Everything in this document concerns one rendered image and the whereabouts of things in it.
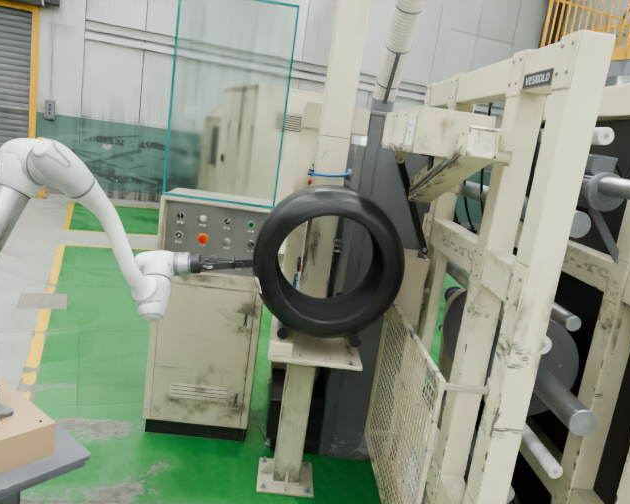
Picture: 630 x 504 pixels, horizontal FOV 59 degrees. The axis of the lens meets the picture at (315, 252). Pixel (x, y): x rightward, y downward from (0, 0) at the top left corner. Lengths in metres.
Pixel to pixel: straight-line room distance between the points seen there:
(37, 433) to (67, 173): 0.75
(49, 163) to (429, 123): 1.14
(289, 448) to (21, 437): 1.36
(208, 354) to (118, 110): 8.46
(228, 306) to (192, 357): 0.33
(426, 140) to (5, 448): 1.49
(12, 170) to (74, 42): 9.13
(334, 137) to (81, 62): 8.87
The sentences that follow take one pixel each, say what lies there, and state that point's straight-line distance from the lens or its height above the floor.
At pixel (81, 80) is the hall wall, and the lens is 10.97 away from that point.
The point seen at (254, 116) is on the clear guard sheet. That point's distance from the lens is 2.74.
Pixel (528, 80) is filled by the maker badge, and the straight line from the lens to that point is 1.88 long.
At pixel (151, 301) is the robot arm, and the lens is 2.06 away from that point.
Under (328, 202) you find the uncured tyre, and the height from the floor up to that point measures 1.42.
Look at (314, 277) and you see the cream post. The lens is 2.46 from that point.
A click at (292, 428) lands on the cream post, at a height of 0.30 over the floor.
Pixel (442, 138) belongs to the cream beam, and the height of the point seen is 1.69.
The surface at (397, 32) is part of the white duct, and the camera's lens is 2.78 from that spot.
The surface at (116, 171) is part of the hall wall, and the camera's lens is 11.02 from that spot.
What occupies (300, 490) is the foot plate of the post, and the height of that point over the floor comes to 0.01.
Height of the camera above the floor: 1.64
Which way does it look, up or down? 12 degrees down
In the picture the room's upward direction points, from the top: 8 degrees clockwise
